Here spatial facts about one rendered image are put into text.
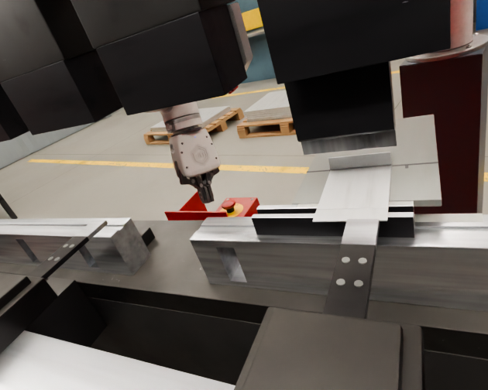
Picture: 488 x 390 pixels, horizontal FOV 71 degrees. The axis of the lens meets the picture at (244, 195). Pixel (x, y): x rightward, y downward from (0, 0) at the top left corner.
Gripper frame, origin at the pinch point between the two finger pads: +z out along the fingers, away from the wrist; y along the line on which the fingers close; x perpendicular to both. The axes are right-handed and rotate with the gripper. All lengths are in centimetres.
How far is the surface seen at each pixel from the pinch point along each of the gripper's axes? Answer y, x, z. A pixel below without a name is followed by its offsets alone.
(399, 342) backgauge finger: -23, -59, 5
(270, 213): -11.0, -34.4, 0.8
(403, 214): -6, -51, 3
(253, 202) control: 16.1, 3.9, 7.6
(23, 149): 54, 707, -105
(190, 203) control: 6.0, 20.6, 4.1
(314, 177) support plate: -2.2, -36.2, -1.8
